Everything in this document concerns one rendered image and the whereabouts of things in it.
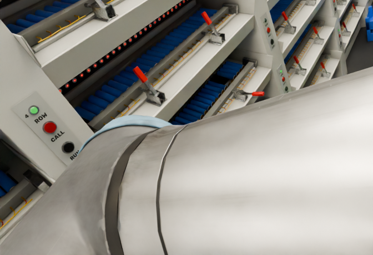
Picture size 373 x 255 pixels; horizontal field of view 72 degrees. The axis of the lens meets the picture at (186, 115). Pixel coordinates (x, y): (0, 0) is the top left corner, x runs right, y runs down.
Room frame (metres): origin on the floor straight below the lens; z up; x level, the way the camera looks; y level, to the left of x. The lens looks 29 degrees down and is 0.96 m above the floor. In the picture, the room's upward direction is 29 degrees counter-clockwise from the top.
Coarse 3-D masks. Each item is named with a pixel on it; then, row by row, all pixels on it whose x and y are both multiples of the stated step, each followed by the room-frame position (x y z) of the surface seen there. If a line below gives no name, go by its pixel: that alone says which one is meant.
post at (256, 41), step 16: (256, 0) 0.80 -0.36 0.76; (256, 16) 0.78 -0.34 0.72; (256, 32) 0.78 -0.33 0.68; (272, 32) 0.82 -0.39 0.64; (240, 48) 0.85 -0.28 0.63; (256, 48) 0.80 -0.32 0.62; (272, 64) 0.78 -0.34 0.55; (272, 80) 0.79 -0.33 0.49; (288, 80) 0.82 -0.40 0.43; (272, 96) 0.80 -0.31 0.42
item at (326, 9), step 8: (328, 0) 1.20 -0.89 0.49; (320, 8) 1.23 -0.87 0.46; (328, 8) 1.20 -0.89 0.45; (336, 8) 1.24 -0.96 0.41; (328, 16) 1.21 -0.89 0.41; (336, 16) 1.23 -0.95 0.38; (336, 24) 1.21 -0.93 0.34; (336, 32) 1.20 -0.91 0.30; (336, 40) 1.19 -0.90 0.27; (328, 48) 1.23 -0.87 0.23; (336, 48) 1.20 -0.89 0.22; (344, 56) 1.24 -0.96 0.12; (344, 64) 1.23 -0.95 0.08; (336, 72) 1.21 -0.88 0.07; (344, 72) 1.21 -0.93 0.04
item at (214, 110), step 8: (248, 64) 0.79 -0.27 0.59; (240, 72) 0.77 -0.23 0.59; (248, 72) 0.77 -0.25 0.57; (240, 80) 0.74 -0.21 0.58; (248, 80) 0.74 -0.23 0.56; (232, 88) 0.71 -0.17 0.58; (240, 88) 0.71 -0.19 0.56; (224, 96) 0.68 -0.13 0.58; (216, 104) 0.66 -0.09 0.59; (208, 112) 0.64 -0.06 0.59; (216, 112) 0.65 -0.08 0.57
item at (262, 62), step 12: (228, 60) 0.89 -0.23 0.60; (240, 60) 0.86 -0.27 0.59; (252, 60) 0.80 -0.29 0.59; (264, 60) 0.79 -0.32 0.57; (264, 72) 0.77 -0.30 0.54; (204, 84) 0.80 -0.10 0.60; (252, 84) 0.73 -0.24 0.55; (264, 84) 0.75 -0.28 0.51; (252, 96) 0.68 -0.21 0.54; (228, 108) 0.66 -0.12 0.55
